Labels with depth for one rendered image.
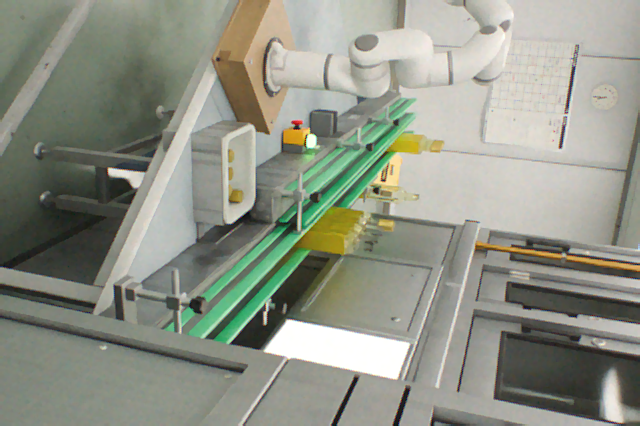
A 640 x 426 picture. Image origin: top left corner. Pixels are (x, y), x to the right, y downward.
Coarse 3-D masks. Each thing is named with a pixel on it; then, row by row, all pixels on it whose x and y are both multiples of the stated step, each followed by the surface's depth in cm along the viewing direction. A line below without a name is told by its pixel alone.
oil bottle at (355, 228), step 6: (318, 222) 184; (324, 222) 185; (330, 222) 185; (336, 222) 185; (342, 222) 185; (348, 222) 185; (336, 228) 182; (342, 228) 181; (348, 228) 181; (354, 228) 181; (360, 228) 183; (360, 234) 182
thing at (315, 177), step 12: (396, 108) 301; (360, 132) 248; (372, 132) 249; (336, 156) 213; (348, 156) 213; (312, 168) 197; (324, 168) 199; (336, 168) 199; (312, 180) 187; (324, 180) 186; (312, 192) 176
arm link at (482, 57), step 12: (480, 36) 154; (492, 36) 153; (504, 36) 155; (468, 48) 154; (480, 48) 153; (492, 48) 153; (504, 48) 157; (456, 60) 155; (468, 60) 154; (480, 60) 153; (492, 60) 158; (456, 72) 155; (468, 72) 155; (480, 72) 162; (492, 72) 162; (456, 84) 159
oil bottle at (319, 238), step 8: (312, 232) 178; (320, 232) 178; (328, 232) 178; (336, 232) 178; (344, 232) 178; (352, 232) 179; (304, 240) 180; (312, 240) 179; (320, 240) 178; (328, 240) 177; (336, 240) 177; (344, 240) 176; (352, 240) 176; (312, 248) 180; (320, 248) 179; (328, 248) 178; (336, 248) 177; (344, 248) 177; (352, 248) 177
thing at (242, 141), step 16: (240, 128) 156; (224, 144) 148; (240, 144) 164; (224, 160) 149; (240, 160) 166; (224, 176) 150; (240, 176) 167; (224, 192) 152; (224, 208) 153; (240, 208) 164
